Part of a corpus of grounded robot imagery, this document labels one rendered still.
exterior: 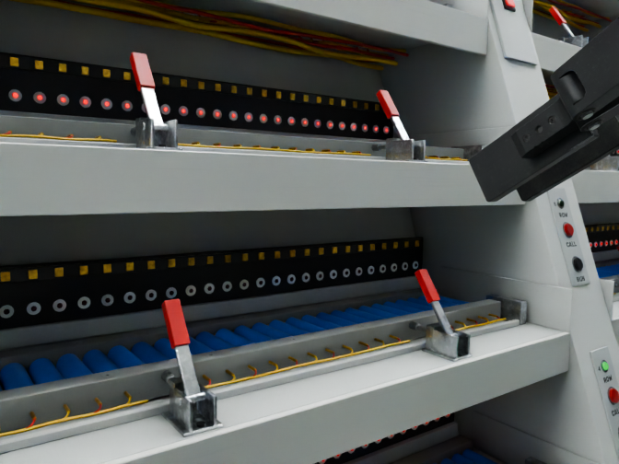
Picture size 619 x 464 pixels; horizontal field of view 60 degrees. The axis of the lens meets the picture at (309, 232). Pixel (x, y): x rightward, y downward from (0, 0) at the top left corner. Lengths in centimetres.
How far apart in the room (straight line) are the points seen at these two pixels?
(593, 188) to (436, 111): 24
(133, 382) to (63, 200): 14
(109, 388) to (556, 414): 51
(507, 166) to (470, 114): 43
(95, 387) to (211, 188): 16
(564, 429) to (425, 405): 26
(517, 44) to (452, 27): 11
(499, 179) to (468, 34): 42
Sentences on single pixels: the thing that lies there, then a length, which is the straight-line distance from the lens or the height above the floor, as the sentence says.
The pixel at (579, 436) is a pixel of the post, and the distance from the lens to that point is 72.
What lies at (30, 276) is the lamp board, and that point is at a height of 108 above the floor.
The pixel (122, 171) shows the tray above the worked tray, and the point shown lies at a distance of 39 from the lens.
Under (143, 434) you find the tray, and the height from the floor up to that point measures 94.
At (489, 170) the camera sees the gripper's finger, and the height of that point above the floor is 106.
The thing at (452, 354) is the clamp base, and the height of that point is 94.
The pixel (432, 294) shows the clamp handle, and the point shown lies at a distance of 55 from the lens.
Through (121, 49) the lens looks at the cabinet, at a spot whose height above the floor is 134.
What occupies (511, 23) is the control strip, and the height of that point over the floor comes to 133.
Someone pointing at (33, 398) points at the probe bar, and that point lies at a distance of 41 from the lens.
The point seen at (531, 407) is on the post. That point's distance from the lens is 74.
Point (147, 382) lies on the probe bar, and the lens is 43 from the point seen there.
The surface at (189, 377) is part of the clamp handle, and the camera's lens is 39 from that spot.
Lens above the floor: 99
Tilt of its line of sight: 10 degrees up
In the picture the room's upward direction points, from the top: 10 degrees counter-clockwise
